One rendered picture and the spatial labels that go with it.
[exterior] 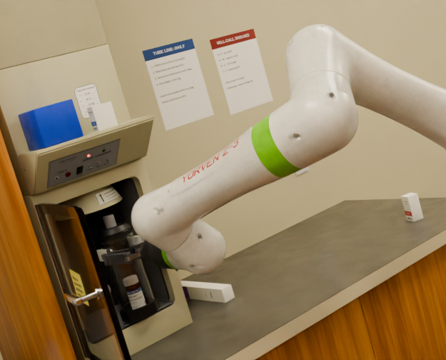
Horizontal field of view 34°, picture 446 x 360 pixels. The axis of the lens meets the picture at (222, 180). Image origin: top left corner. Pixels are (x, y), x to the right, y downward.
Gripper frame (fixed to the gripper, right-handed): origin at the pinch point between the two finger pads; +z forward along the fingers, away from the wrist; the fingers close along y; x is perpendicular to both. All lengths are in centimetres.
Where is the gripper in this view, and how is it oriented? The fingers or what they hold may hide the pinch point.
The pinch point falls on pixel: (119, 248)
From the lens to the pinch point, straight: 187.1
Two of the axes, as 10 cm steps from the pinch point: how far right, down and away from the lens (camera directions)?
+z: -6.2, 0.7, 7.8
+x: 2.8, 9.5, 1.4
